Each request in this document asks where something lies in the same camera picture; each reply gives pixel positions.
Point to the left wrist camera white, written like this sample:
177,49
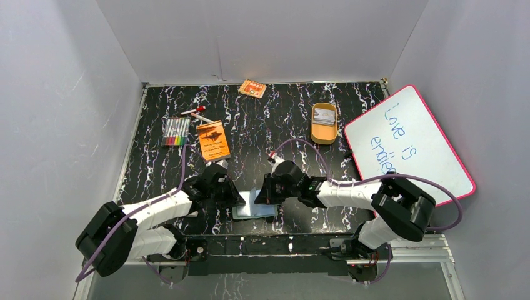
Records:
223,163

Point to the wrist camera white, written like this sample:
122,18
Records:
274,159
223,163

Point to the red capped marker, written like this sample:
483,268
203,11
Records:
196,110

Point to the green card holder wallet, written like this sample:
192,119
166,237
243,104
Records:
250,210

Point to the small orange card box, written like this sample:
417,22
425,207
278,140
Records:
252,88

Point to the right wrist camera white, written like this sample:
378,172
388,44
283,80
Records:
274,159

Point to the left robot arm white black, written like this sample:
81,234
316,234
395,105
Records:
117,234

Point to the white marker pen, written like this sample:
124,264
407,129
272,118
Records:
202,118

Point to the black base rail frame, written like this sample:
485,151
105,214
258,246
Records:
299,253

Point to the pink framed whiteboard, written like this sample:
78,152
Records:
401,134

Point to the tan oval tray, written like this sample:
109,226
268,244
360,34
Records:
322,134

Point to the white stapler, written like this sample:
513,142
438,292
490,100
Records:
192,215

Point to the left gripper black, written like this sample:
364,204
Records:
228,192

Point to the orange paperback book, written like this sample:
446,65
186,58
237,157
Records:
213,141

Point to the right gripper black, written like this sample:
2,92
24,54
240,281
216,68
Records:
266,195

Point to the pack of coloured markers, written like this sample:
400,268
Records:
176,131

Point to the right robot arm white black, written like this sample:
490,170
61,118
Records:
403,209

